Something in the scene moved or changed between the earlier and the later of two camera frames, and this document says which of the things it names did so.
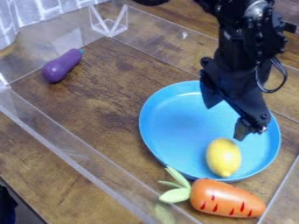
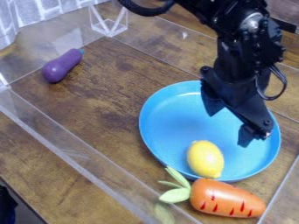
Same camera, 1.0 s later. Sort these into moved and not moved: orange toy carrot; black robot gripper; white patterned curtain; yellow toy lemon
Moved: yellow toy lemon
Not moved: black robot gripper; white patterned curtain; orange toy carrot
